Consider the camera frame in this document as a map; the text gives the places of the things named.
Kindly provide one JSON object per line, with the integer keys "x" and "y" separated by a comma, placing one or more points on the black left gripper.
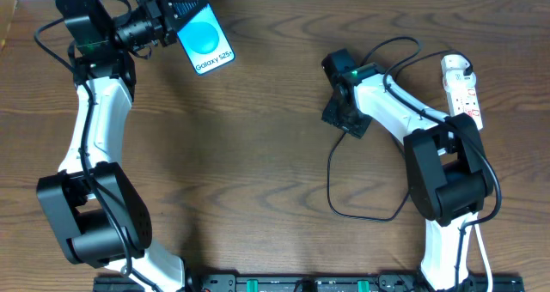
{"x": 159, "y": 22}

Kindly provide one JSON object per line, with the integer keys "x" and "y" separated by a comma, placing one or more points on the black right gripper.
{"x": 346, "y": 123}

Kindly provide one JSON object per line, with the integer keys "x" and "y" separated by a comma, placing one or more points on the blue Galaxy smartphone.
{"x": 205, "y": 42}

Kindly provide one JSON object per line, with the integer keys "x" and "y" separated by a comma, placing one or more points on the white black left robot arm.
{"x": 94, "y": 211}

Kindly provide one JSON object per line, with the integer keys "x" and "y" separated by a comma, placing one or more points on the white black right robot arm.
{"x": 447, "y": 172}

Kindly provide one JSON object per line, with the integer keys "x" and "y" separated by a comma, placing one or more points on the white power strip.
{"x": 462, "y": 98}

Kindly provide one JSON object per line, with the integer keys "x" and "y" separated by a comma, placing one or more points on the brown cardboard panel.
{"x": 7, "y": 10}

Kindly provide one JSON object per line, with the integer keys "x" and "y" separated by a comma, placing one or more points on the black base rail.
{"x": 383, "y": 282}

